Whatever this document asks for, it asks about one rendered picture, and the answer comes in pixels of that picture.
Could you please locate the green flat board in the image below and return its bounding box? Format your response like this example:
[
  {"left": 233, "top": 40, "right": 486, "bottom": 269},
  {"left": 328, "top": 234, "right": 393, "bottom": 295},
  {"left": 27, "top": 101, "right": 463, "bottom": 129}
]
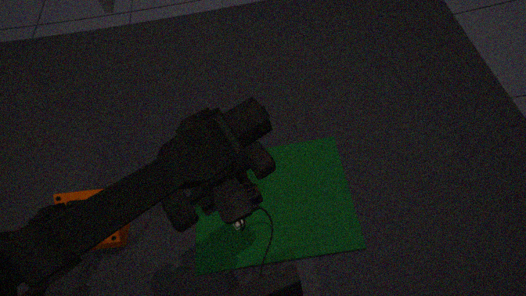
[{"left": 196, "top": 137, "right": 366, "bottom": 276}]

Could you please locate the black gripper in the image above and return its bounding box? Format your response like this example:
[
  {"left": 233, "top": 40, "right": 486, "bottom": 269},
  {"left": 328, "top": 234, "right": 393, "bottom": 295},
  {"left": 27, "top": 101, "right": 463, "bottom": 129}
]
[{"left": 160, "top": 141, "right": 276, "bottom": 232}]

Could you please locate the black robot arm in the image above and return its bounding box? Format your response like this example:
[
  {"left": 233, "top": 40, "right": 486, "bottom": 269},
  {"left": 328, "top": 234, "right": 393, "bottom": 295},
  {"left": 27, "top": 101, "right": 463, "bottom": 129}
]
[{"left": 0, "top": 96, "right": 273, "bottom": 296}]

